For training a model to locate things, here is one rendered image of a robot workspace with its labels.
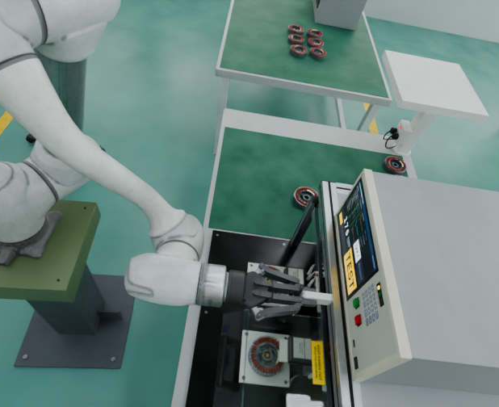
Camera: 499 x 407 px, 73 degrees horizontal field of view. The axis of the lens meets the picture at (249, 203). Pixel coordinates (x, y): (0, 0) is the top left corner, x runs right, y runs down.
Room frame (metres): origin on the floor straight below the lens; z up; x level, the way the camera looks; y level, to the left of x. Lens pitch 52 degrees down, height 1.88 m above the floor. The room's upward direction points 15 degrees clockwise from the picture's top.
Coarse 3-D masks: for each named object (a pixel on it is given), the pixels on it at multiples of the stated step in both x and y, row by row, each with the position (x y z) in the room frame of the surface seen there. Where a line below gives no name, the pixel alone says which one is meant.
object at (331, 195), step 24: (336, 192) 0.73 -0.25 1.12; (336, 240) 0.55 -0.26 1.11; (336, 264) 0.47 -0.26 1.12; (336, 288) 0.41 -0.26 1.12; (336, 312) 0.35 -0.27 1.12; (336, 336) 0.29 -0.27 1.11; (336, 360) 0.24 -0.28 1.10; (336, 384) 0.19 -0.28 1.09; (360, 384) 0.20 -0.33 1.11; (384, 384) 0.21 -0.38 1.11
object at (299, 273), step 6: (288, 270) 0.56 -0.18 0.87; (294, 270) 0.56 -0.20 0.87; (300, 270) 0.57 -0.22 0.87; (294, 276) 0.54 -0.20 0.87; (300, 276) 0.55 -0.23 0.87; (306, 276) 0.56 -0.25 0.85; (312, 276) 0.57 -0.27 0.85; (300, 282) 0.53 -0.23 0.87; (306, 282) 0.54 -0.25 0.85; (324, 282) 0.56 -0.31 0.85; (324, 288) 0.54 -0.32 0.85
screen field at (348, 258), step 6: (348, 252) 0.48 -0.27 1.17; (348, 258) 0.47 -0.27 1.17; (348, 264) 0.45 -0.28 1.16; (348, 270) 0.44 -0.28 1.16; (348, 276) 0.42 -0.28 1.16; (354, 276) 0.41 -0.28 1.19; (348, 282) 0.41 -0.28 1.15; (354, 282) 0.40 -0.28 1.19; (348, 288) 0.40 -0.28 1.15; (354, 288) 0.38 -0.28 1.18; (348, 294) 0.38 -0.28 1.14
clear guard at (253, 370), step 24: (240, 312) 0.31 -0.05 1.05; (240, 336) 0.25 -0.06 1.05; (264, 336) 0.26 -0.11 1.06; (288, 336) 0.28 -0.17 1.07; (312, 336) 0.29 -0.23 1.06; (240, 360) 0.20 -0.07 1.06; (264, 360) 0.21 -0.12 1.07; (288, 360) 0.22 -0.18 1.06; (240, 384) 0.15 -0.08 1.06; (264, 384) 0.16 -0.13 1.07; (288, 384) 0.17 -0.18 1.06; (312, 384) 0.19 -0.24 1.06
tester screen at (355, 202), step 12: (360, 192) 0.59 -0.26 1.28; (348, 204) 0.60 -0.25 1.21; (360, 204) 0.56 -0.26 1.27; (348, 216) 0.57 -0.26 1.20; (360, 216) 0.53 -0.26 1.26; (360, 228) 0.50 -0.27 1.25; (348, 240) 0.51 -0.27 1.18; (360, 240) 0.48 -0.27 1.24; (360, 252) 0.45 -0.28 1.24; (372, 252) 0.42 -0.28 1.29; (372, 264) 0.40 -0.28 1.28
